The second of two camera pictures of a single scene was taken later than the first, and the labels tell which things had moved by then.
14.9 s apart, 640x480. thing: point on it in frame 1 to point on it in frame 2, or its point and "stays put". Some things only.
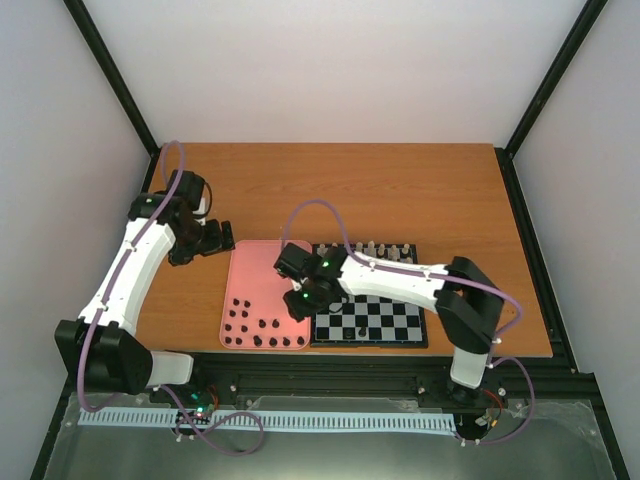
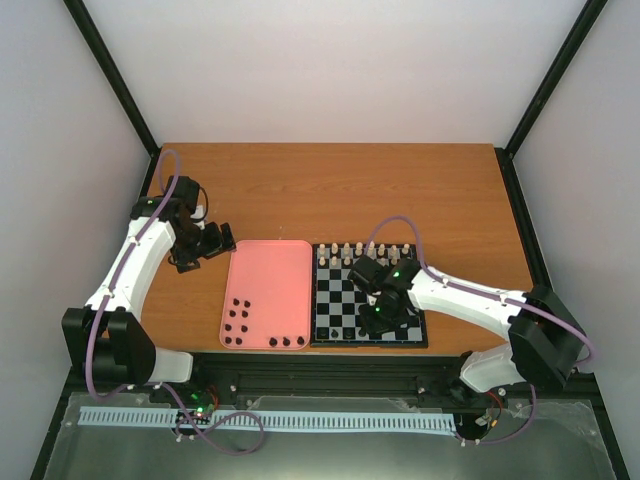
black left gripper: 179,254 stays put
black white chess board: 369,322 stays put
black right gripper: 299,311 to 372,325
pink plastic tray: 255,314 stays put
